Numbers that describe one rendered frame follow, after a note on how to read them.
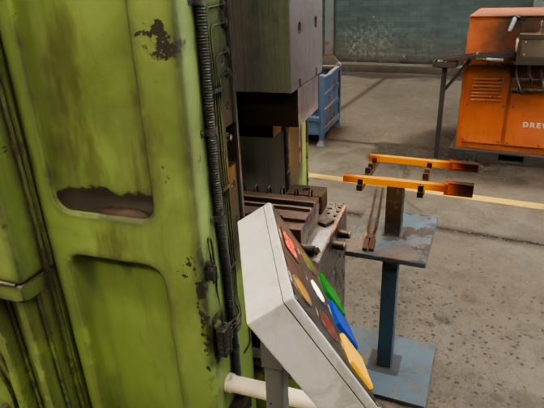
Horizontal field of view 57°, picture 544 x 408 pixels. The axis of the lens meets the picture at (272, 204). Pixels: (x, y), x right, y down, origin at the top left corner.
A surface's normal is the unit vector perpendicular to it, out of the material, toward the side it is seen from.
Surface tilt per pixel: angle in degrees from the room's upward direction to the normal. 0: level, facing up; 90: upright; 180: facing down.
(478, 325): 0
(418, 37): 93
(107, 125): 89
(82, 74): 89
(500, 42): 90
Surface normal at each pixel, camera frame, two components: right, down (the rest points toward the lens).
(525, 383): -0.04, -0.91
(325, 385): 0.11, 0.40
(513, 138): -0.44, 0.39
